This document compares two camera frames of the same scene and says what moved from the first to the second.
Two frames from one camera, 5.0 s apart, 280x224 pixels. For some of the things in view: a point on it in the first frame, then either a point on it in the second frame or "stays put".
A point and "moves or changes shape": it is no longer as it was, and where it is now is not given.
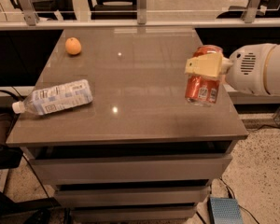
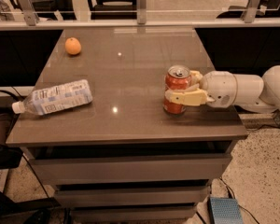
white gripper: (246, 69) -> (219, 88)
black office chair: (112, 2) stays put
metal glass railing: (45, 7) stays put
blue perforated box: (225, 210) stays put
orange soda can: (203, 90) moves or changes shape
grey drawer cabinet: (140, 149) stays put
